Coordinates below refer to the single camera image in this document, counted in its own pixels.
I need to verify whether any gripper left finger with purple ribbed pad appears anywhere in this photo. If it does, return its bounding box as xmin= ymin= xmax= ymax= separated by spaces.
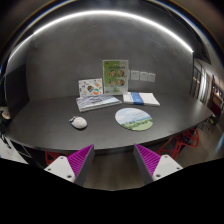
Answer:
xmin=45 ymin=145 xmax=95 ymax=186

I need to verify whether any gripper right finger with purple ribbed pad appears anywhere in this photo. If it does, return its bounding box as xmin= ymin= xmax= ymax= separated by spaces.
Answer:
xmin=133 ymin=144 xmax=182 ymax=185

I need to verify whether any white computer mouse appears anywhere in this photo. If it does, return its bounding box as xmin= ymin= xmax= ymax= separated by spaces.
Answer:
xmin=69 ymin=116 xmax=87 ymax=129

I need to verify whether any round landscape mouse pad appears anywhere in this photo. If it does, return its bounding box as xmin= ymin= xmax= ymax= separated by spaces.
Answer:
xmin=115 ymin=108 xmax=153 ymax=131

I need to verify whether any red chair under table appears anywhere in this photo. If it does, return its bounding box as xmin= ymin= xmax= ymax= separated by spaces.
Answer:
xmin=45 ymin=151 xmax=62 ymax=165

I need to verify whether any red chair right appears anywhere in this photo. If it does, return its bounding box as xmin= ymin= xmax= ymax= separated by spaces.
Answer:
xmin=157 ymin=128 xmax=199 ymax=160

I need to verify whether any grey patterned book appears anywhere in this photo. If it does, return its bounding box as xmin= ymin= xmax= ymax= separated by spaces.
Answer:
xmin=76 ymin=94 xmax=121 ymax=112

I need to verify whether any white and blue booklet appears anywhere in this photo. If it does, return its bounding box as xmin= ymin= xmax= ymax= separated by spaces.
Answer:
xmin=123 ymin=92 xmax=160 ymax=106

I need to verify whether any small colourful illustrated card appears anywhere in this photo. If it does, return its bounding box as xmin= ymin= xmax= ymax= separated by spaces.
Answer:
xmin=78 ymin=78 xmax=103 ymax=97

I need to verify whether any green standing poster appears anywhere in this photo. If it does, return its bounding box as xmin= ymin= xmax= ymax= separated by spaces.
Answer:
xmin=102 ymin=60 xmax=129 ymax=95

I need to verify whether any curved ceiling light strip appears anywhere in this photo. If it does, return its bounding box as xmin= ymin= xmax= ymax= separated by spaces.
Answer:
xmin=8 ymin=10 xmax=194 ymax=62

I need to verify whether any white wall switch right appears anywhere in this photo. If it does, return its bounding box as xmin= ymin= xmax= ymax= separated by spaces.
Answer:
xmin=148 ymin=73 xmax=156 ymax=82

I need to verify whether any white wall switch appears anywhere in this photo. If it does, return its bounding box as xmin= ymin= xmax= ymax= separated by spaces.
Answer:
xmin=148 ymin=73 xmax=156 ymax=82
xmin=131 ymin=70 xmax=140 ymax=80
xmin=140 ymin=72 xmax=148 ymax=81

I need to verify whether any white wall switch middle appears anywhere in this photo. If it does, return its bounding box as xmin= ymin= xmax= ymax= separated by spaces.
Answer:
xmin=140 ymin=72 xmax=148 ymax=81

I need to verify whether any white wall switch left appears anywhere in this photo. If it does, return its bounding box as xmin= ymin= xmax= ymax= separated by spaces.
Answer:
xmin=131 ymin=70 xmax=140 ymax=80

